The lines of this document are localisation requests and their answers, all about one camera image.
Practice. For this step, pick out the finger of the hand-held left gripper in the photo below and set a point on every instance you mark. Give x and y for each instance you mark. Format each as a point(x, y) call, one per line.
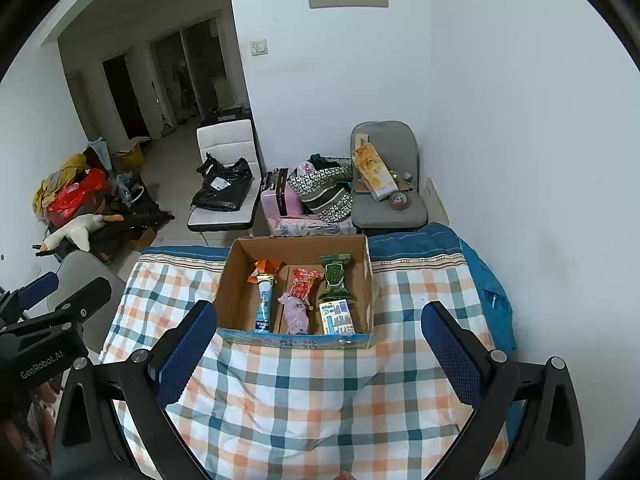
point(85, 297)
point(35, 287)

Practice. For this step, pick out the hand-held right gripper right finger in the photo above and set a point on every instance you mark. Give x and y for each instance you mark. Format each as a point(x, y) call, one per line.
point(450, 350)

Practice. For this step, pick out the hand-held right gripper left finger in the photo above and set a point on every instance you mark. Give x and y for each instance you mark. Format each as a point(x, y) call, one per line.
point(185, 355)

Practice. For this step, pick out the cardboard box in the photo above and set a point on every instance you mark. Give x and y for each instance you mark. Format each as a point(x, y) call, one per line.
point(235, 290)

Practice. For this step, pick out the blue tube packet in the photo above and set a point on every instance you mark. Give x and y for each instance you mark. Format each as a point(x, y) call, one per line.
point(264, 310)

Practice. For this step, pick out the white blue tissue pack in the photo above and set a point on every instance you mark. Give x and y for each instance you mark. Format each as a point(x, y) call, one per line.
point(337, 317)

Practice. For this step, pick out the purple knitted cloth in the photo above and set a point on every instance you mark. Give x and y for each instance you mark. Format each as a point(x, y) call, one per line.
point(296, 316)

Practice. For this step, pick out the orange snack packet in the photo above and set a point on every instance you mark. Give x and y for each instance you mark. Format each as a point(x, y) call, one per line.
point(265, 267)

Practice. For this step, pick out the green snack packet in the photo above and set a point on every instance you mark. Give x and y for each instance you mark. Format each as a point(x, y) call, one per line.
point(334, 280)

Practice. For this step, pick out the red snack packet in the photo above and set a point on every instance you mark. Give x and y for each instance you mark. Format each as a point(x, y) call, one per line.
point(305, 285)

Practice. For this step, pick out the person's left forearm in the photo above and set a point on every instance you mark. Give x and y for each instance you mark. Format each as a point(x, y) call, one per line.
point(42, 425)

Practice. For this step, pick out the beige plastic chair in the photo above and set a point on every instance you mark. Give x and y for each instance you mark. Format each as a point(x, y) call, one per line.
point(100, 270)

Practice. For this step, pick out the white goose plush toy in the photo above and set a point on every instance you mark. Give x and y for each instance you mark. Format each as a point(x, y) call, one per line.
point(75, 230)

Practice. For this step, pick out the black low table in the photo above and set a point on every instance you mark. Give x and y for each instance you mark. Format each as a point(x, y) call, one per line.
point(145, 220)

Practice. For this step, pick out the red plastic bag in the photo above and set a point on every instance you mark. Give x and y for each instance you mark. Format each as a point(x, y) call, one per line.
point(75, 195)

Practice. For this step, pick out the yellow cloth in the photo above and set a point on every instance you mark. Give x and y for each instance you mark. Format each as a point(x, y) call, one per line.
point(50, 185)

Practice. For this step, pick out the plaid blanket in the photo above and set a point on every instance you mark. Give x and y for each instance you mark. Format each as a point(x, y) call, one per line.
point(300, 400)

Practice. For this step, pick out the yellow bin with cardboard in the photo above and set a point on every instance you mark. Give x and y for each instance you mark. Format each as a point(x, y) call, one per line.
point(132, 157)

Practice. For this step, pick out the flat cardboard sheet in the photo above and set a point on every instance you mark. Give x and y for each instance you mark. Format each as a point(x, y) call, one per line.
point(436, 200)

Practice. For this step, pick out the brown tape roll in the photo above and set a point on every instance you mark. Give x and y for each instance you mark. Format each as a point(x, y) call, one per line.
point(400, 200)

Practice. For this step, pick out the black plastic bag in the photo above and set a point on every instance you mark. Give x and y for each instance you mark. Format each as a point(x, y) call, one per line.
point(220, 195)

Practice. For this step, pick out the pink plastic package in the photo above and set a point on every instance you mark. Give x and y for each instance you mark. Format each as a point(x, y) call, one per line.
point(310, 227)

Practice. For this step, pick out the pink suitcase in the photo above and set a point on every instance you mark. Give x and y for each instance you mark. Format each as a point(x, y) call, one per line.
point(280, 200)

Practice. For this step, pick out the yellow printed box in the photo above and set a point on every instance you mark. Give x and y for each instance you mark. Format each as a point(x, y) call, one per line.
point(372, 170)

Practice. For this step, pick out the patterned tote bag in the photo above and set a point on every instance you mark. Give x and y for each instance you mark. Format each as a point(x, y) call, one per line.
point(320, 195)

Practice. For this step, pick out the white chair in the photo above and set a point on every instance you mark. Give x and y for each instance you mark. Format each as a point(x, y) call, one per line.
point(225, 137)

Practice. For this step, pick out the grey padded chair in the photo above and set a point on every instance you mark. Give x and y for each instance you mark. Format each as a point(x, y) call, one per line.
point(385, 140)

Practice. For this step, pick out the white light switch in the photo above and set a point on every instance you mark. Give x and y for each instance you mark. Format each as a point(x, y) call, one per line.
point(259, 47)

